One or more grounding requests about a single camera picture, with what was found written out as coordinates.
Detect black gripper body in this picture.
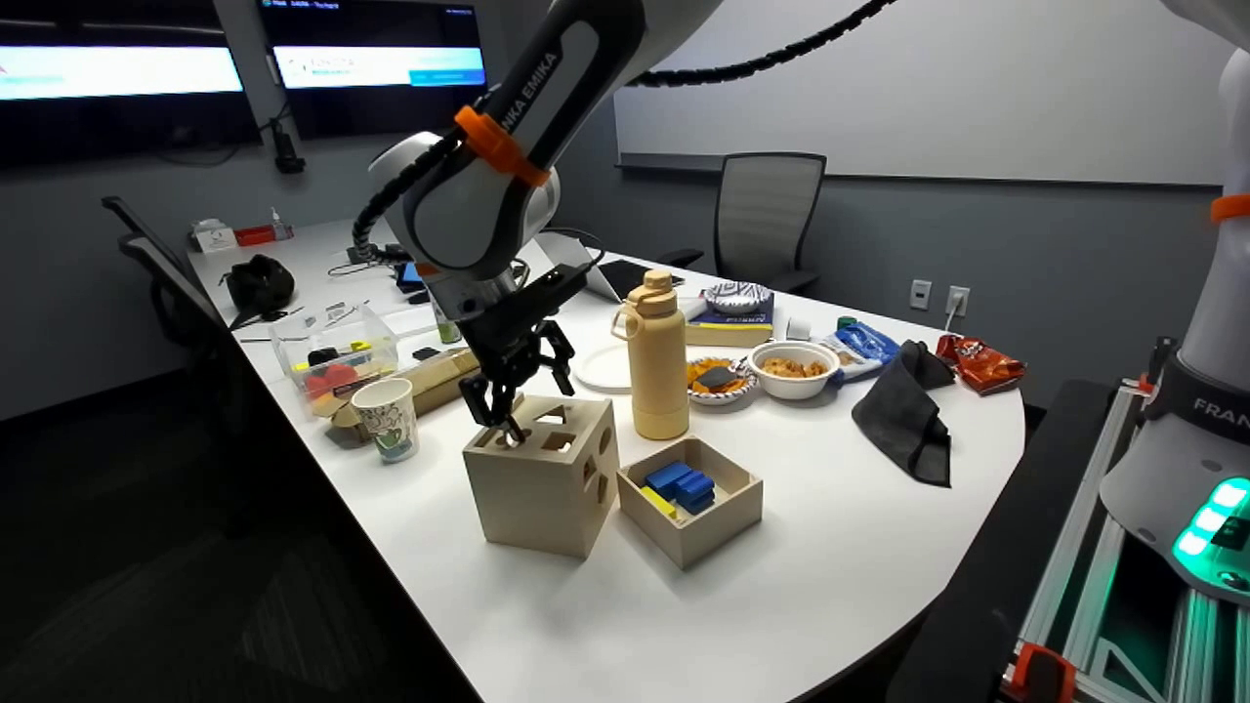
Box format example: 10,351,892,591
450,291,558,393

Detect wooden block toy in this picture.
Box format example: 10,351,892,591
461,390,620,464

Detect long wooden box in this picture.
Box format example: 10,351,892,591
394,342,487,419

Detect wooden shape sorter box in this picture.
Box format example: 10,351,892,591
456,412,624,566

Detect white and red box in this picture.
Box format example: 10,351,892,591
187,212,286,259

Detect plain white plate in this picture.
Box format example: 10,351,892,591
572,335,639,393

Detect small green label bottle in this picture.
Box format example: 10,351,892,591
431,304,470,351

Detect tan water bottle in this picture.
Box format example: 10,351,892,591
620,266,690,445

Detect grey laptop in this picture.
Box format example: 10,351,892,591
534,229,687,308

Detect printed paper cup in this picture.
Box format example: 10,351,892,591
346,373,422,467

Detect orange chips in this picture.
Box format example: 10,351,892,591
682,356,755,403

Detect small brown round object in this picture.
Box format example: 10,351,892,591
320,393,383,454

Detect blue block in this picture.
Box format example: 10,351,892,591
668,467,721,514
643,455,703,498

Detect red block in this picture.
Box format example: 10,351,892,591
299,363,363,403

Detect blue and yellow book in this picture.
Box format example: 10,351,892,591
678,300,781,351

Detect yellow block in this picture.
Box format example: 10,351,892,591
631,479,682,526

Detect clear plastic container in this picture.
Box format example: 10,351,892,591
266,300,404,427

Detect blue patterned paper bowl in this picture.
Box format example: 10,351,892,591
694,278,779,320

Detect shallow wooden tray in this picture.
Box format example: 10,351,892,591
613,432,768,572

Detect white bowl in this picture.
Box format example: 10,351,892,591
742,335,844,407

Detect orange pretzel snacks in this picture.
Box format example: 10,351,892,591
756,351,833,384

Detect black bag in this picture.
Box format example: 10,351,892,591
219,250,299,329

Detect grey mesh office chair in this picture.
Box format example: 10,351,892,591
654,149,833,295

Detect blue snack pouch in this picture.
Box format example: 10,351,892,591
827,311,906,384

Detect black cloth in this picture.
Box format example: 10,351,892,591
849,335,956,490

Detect dark office chair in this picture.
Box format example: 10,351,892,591
96,192,245,359

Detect red snack bag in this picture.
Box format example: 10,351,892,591
933,330,1030,398

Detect whiteboard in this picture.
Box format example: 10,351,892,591
611,0,1234,192

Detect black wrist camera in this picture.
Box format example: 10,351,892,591
513,260,595,325

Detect wall display screen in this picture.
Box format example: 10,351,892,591
256,0,491,140
0,0,255,168

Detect grey camera pole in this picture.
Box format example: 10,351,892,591
207,0,314,179

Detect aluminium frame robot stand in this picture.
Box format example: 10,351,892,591
1000,335,1250,703

